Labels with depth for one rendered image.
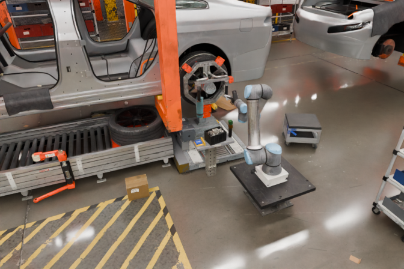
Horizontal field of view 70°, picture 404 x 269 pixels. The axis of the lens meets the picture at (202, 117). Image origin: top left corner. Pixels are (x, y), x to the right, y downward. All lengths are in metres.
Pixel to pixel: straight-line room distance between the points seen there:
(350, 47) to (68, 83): 4.02
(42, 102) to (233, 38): 2.25
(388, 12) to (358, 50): 0.62
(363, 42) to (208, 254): 3.82
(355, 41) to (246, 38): 1.98
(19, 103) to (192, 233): 2.19
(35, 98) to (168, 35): 1.58
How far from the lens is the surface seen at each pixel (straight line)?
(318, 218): 3.14
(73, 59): 3.32
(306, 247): 2.88
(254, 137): 2.67
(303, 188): 2.94
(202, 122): 3.90
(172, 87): 2.95
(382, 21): 5.15
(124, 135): 3.39
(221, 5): 3.53
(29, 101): 3.50
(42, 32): 6.84
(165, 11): 2.74
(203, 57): 3.46
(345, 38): 5.10
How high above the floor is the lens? 2.23
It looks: 30 degrees down
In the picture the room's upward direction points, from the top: 1 degrees counter-clockwise
